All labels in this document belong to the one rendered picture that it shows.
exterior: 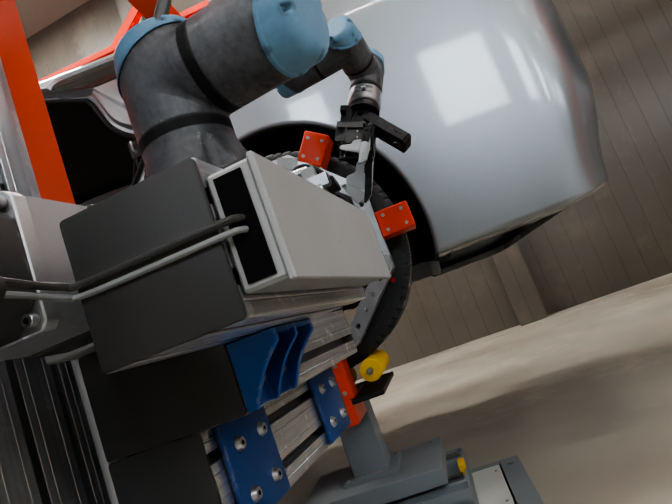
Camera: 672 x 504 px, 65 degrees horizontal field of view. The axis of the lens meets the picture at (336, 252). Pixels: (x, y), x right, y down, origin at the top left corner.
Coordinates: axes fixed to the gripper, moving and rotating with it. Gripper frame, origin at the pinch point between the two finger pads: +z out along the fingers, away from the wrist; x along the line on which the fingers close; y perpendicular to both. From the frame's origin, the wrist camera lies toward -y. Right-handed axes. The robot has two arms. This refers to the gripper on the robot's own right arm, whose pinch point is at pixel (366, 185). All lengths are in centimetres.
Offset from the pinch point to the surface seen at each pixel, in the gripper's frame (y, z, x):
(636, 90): -239, -378, -388
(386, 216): -2.6, -7.6, -26.4
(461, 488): -24, 54, -57
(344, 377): 6, 31, -40
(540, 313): -143, -146, -477
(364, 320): 1.8, 17.5, -36.1
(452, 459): -23, 45, -76
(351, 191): 6.7, -13.5, -24.1
